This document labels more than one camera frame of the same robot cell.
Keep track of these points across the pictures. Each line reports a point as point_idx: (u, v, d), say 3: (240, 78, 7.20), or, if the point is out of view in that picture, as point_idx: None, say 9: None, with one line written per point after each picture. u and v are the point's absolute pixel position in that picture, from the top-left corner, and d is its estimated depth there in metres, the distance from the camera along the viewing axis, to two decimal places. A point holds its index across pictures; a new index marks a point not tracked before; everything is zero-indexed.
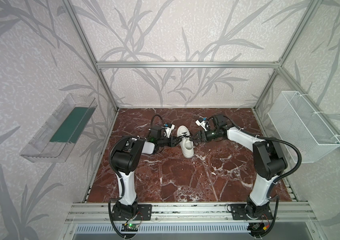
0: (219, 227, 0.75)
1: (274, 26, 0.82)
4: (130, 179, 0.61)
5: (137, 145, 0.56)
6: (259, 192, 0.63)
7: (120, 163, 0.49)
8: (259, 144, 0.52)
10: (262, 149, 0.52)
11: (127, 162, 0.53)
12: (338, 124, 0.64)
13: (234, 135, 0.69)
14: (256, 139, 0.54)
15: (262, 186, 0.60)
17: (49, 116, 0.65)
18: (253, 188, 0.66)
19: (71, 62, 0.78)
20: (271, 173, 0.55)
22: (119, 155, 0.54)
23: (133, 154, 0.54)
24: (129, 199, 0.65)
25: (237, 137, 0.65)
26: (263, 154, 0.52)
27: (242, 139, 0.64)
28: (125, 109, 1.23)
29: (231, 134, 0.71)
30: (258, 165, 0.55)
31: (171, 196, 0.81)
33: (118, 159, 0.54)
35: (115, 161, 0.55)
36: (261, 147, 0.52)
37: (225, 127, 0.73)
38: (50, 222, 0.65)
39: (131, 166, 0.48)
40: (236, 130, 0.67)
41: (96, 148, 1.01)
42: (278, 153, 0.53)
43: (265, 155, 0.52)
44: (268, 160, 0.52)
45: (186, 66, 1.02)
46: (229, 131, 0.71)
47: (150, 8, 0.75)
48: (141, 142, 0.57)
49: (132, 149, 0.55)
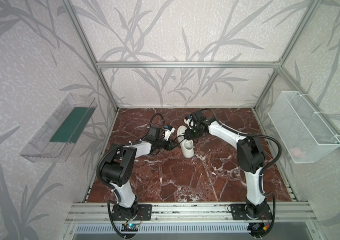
0: (219, 227, 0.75)
1: (273, 26, 0.82)
4: (125, 186, 0.58)
5: (127, 154, 0.51)
6: (252, 188, 0.64)
7: (110, 175, 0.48)
8: (242, 142, 0.54)
10: (245, 146, 0.54)
11: (118, 175, 0.49)
12: (338, 123, 0.64)
13: (216, 130, 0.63)
14: (239, 136, 0.57)
15: (252, 182, 0.63)
17: (49, 116, 0.65)
18: (248, 188, 0.67)
19: (71, 62, 0.78)
20: (254, 168, 0.57)
22: (109, 166, 0.50)
23: (124, 165, 0.49)
24: (127, 202, 0.65)
25: (220, 134, 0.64)
26: (246, 150, 0.55)
27: (224, 135, 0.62)
28: (125, 109, 1.24)
29: (212, 130, 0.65)
30: (242, 161, 0.59)
31: (171, 196, 0.81)
33: (108, 170, 0.50)
35: (106, 174, 0.51)
36: (245, 144, 0.54)
37: (206, 122, 0.73)
38: (50, 222, 0.65)
39: (123, 178, 0.49)
40: (217, 126, 0.67)
41: (96, 148, 1.01)
42: (258, 147, 0.57)
43: (248, 151, 0.55)
44: (251, 155, 0.56)
45: (186, 66, 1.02)
46: (211, 127, 0.71)
47: (150, 8, 0.75)
48: (132, 152, 0.51)
49: (123, 160, 0.50)
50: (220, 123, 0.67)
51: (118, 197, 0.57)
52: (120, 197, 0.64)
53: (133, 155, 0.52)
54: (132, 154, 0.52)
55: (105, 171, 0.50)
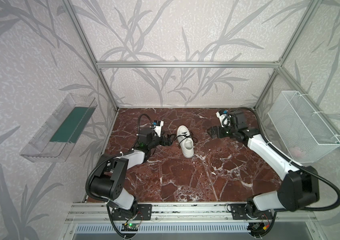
0: (219, 227, 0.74)
1: (273, 26, 0.82)
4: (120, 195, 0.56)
5: (119, 167, 0.48)
6: (268, 204, 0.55)
7: (100, 189, 0.46)
8: (293, 175, 0.43)
10: (297, 182, 0.43)
11: (109, 189, 0.45)
12: (338, 123, 0.64)
13: (257, 147, 0.57)
14: (289, 164, 0.46)
15: (274, 202, 0.55)
17: (49, 116, 0.65)
18: (261, 196, 0.62)
19: (71, 61, 0.78)
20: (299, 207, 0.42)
22: (100, 180, 0.46)
23: (115, 178, 0.46)
24: (126, 205, 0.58)
25: (261, 153, 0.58)
26: (296, 186, 0.43)
27: (270, 158, 0.52)
28: (125, 109, 1.24)
29: (253, 145, 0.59)
30: (284, 195, 0.47)
31: (171, 196, 0.81)
33: (97, 185, 0.46)
35: (96, 188, 0.46)
36: (297, 180, 0.43)
37: (247, 132, 0.60)
38: (50, 222, 0.65)
39: (114, 193, 0.46)
40: (262, 143, 0.55)
41: (96, 148, 1.01)
42: (313, 185, 0.45)
43: (299, 188, 0.44)
44: (300, 193, 0.44)
45: (186, 66, 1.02)
46: (250, 140, 0.60)
47: (150, 8, 0.75)
48: (123, 164, 0.48)
49: (114, 173, 0.47)
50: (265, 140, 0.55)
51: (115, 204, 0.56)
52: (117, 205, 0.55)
53: (124, 167, 0.49)
54: (123, 166, 0.48)
55: (95, 185, 0.46)
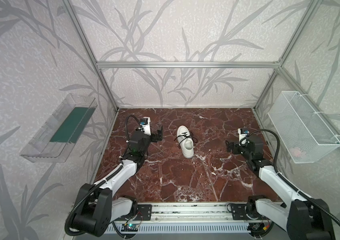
0: (219, 227, 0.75)
1: (273, 26, 0.82)
4: (114, 210, 0.53)
5: (100, 202, 0.42)
6: (271, 217, 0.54)
7: (82, 227, 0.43)
8: (300, 205, 0.42)
10: (302, 210, 0.42)
11: (92, 228, 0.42)
12: (338, 124, 0.64)
13: (267, 178, 0.58)
14: (296, 195, 0.44)
15: (278, 220, 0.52)
17: (49, 116, 0.65)
18: (266, 207, 0.59)
19: (71, 62, 0.78)
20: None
22: (81, 218, 0.42)
23: (97, 216, 0.42)
24: (125, 210, 0.71)
25: (270, 184, 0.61)
26: (303, 216, 0.42)
27: (278, 187, 0.52)
28: (125, 109, 1.23)
29: (263, 176, 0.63)
30: (295, 229, 0.42)
31: (171, 196, 0.81)
33: (79, 222, 0.42)
35: (78, 225, 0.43)
36: (302, 208, 0.42)
37: (259, 163, 0.62)
38: (50, 222, 0.65)
39: (97, 228, 0.41)
40: (272, 172, 0.55)
41: (96, 148, 1.01)
42: (324, 222, 0.41)
43: (307, 220, 0.41)
44: (309, 227, 0.42)
45: (186, 66, 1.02)
46: (261, 170, 0.61)
47: (150, 8, 0.75)
48: (105, 199, 0.42)
49: (96, 210, 0.42)
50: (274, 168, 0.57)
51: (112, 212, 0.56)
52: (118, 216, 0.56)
53: (107, 199, 0.42)
54: (106, 201, 0.42)
55: (77, 219, 0.42)
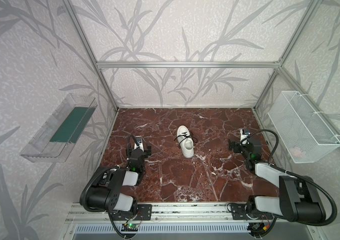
0: (219, 227, 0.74)
1: (273, 26, 0.82)
4: (120, 200, 0.56)
5: (116, 177, 0.47)
6: (269, 207, 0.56)
7: (96, 199, 0.44)
8: (286, 178, 0.46)
10: (289, 183, 0.46)
11: (105, 199, 0.44)
12: (338, 124, 0.64)
13: (260, 169, 0.64)
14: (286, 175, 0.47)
15: (275, 208, 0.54)
17: (49, 116, 0.65)
18: (263, 199, 0.61)
19: (71, 61, 0.78)
20: (300, 217, 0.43)
22: (95, 191, 0.44)
23: (112, 188, 0.45)
24: (126, 207, 0.70)
25: (264, 174, 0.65)
26: (288, 188, 0.45)
27: (270, 175, 0.57)
28: (125, 109, 1.23)
29: (258, 168, 0.65)
30: (284, 203, 0.46)
31: (171, 196, 0.81)
33: (93, 195, 0.44)
35: (91, 198, 0.44)
36: (288, 180, 0.46)
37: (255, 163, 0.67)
38: (50, 222, 0.65)
39: (110, 203, 0.44)
40: (265, 165, 0.60)
41: (96, 148, 1.01)
42: (312, 196, 0.44)
43: (293, 192, 0.45)
44: (296, 197, 0.44)
45: (186, 66, 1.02)
46: (257, 165, 0.66)
47: (150, 8, 0.75)
48: (120, 174, 0.48)
49: (111, 183, 0.46)
50: (269, 163, 0.60)
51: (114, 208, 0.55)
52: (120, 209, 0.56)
53: (122, 177, 0.49)
54: (121, 176, 0.48)
55: (89, 196, 0.44)
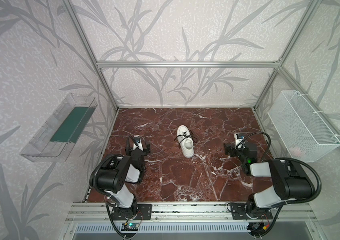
0: (219, 227, 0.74)
1: (274, 26, 0.82)
4: (121, 190, 0.56)
5: (123, 161, 0.52)
6: (266, 199, 0.60)
7: (104, 180, 0.47)
8: (275, 160, 0.52)
10: (277, 163, 0.51)
11: (114, 179, 0.47)
12: (338, 123, 0.64)
13: (255, 168, 0.68)
14: None
15: (272, 197, 0.57)
17: (49, 116, 0.65)
18: (260, 193, 0.63)
19: (71, 61, 0.78)
20: (292, 194, 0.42)
22: (103, 173, 0.48)
23: (119, 169, 0.49)
24: (126, 203, 0.65)
25: (258, 171, 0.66)
26: (278, 167, 0.50)
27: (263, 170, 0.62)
28: (125, 109, 1.24)
29: (253, 167, 0.69)
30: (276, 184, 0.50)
31: (171, 196, 0.81)
33: (101, 176, 0.47)
35: (100, 179, 0.47)
36: (277, 161, 0.51)
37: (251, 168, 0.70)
38: (50, 222, 0.65)
39: (117, 185, 0.47)
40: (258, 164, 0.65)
41: (96, 148, 1.01)
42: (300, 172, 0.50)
43: (283, 170, 0.49)
44: (285, 174, 0.48)
45: (186, 66, 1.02)
46: (252, 166, 0.70)
47: (150, 8, 0.75)
48: (127, 158, 0.53)
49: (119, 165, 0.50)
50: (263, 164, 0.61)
51: (116, 202, 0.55)
52: (117, 203, 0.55)
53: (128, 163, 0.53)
54: (128, 160, 0.53)
55: (97, 178, 0.47)
